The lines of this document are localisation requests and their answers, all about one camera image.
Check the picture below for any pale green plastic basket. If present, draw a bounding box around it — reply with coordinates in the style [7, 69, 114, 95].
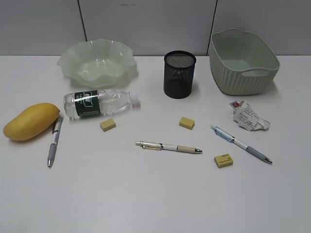
[209, 28, 280, 96]

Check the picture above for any grey grip pen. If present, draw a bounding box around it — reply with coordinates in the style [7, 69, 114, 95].
[47, 115, 63, 168]

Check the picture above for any blue clip pen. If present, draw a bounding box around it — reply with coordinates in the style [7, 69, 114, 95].
[210, 125, 273, 164]

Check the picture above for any pale green wavy glass plate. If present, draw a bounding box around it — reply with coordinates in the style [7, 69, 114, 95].
[57, 39, 138, 89]

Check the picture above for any beige grip pen middle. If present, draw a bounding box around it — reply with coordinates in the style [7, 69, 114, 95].
[135, 141, 203, 154]

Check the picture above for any white waste paper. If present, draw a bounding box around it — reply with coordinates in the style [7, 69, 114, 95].
[229, 100, 270, 132]

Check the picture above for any black mesh pen holder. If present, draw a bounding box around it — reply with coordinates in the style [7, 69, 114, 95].
[163, 50, 196, 99]

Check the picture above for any clear water bottle green label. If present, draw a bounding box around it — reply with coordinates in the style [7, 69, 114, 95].
[63, 89, 140, 119]

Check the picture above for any yellow eraser left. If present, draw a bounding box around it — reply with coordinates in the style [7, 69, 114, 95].
[100, 118, 116, 132]

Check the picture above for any yellow printed eraser right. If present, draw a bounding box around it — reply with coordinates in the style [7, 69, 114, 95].
[214, 153, 233, 168]

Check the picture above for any yellow eraser middle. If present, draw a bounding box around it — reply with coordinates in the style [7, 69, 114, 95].
[179, 117, 195, 130]

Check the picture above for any yellow mango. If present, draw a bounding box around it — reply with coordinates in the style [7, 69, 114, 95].
[3, 103, 60, 141]

